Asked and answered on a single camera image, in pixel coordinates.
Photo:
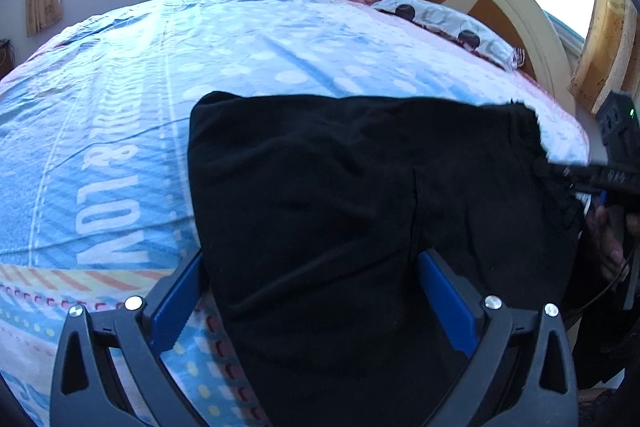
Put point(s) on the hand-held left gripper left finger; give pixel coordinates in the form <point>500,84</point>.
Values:
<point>175,307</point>

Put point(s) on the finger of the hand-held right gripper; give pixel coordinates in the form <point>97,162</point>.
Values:
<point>570,172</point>

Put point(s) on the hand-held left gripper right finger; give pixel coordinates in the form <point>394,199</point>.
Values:
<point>447,307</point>

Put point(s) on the black pants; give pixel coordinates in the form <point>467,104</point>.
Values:
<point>325,207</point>

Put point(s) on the person's right hand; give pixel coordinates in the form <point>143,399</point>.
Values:
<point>605,242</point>

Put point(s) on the person's dark clothing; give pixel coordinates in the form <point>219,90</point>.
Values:
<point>605,342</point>

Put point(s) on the cream and wood headboard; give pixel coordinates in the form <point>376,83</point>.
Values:
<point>520,2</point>

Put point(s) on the white pillow with dark dots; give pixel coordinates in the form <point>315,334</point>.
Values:
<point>450,24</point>

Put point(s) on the blue polka dot bed sheet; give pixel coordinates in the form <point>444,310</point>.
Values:
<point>125,82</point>

